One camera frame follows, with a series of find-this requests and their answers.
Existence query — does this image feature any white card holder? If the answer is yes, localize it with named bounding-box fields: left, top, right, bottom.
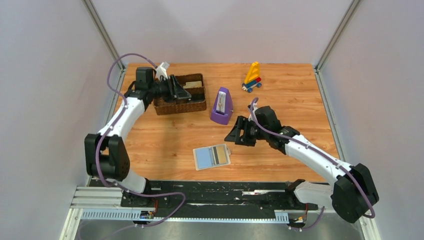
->
left=193, top=144, right=232, bottom=171

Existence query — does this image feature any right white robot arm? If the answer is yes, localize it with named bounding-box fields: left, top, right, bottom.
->
left=224, top=106, right=380, bottom=223

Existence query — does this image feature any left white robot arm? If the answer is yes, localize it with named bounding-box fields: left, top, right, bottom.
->
left=84, top=67, right=192, bottom=197

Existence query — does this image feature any beige card in basket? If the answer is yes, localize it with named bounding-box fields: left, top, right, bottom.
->
left=183, top=80, right=203, bottom=89

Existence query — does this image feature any brown wicker divided basket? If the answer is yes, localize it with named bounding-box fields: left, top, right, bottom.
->
left=153, top=73, right=207, bottom=116

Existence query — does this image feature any purple metronome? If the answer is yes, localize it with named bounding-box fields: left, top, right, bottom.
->
left=210, top=87, right=234, bottom=125

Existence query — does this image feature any colourful toy block car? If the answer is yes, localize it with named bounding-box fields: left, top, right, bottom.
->
left=241, top=61, right=262, bottom=93

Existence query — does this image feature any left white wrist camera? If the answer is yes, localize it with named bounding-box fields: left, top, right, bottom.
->
left=155, top=61, right=170, bottom=81

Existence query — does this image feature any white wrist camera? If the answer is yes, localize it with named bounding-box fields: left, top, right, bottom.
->
left=247, top=103, right=258, bottom=116
left=155, top=61, right=170, bottom=81

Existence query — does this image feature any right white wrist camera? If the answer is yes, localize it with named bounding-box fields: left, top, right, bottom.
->
left=247, top=103, right=258, bottom=116

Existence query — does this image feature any left aluminium frame post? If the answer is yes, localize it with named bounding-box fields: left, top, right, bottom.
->
left=82, top=0, right=119, bottom=61

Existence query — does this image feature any aluminium frame post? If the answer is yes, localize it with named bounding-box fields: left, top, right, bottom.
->
left=315, top=0, right=362, bottom=72
left=82, top=0, right=119, bottom=61

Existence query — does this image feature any white slotted cable duct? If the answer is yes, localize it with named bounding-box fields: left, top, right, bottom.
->
left=80, top=209, right=290, bottom=224

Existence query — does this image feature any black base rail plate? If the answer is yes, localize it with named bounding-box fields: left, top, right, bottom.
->
left=120, top=180, right=318, bottom=218

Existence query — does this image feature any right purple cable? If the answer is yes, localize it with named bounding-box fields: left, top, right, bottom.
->
left=249, top=97, right=376, bottom=232

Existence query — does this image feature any right aluminium frame post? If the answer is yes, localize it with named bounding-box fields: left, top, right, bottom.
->
left=315, top=0, right=362, bottom=72

